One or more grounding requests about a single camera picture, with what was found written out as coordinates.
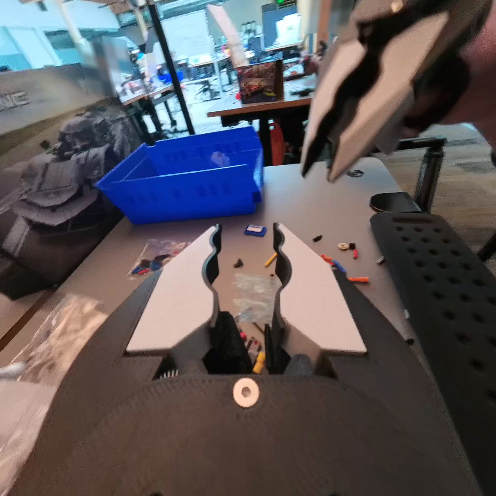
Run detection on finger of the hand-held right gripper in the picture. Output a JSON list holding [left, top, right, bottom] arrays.
[[327, 11, 450, 183], [301, 40, 367, 177]]

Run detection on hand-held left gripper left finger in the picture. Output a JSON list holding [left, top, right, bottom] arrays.
[[125, 223, 223, 375]]

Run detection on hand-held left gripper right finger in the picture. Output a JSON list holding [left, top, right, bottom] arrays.
[[270, 222, 367, 376]]

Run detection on small clear lego bag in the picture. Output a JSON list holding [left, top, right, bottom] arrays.
[[232, 272, 280, 324]]

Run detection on small bag of lego pieces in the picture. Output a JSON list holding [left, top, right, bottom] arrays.
[[128, 238, 192, 278]]

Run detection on scattered loose lego pieces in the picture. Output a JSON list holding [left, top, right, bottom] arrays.
[[312, 234, 387, 284]]

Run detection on colourful lego box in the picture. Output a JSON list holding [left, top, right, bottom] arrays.
[[236, 60, 286, 105]]

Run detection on pile of lego part bags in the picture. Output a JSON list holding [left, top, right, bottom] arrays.
[[0, 292, 111, 496]]

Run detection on black lego set box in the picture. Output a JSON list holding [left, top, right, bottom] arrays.
[[0, 64, 150, 301]]

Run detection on person's right hand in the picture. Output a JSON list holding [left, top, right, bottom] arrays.
[[457, 12, 496, 129]]

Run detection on wooden-edged work table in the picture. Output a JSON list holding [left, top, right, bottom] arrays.
[[206, 74, 324, 165]]

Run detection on blue plastic storage bin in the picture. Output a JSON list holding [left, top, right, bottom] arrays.
[[96, 126, 265, 226]]

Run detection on black perforated office chair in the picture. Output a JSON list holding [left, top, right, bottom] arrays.
[[369, 137, 496, 469]]

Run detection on cluttered workbench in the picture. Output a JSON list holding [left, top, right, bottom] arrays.
[[118, 79, 177, 134]]

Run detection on black metal post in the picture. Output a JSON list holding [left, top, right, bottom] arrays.
[[147, 0, 195, 135]]

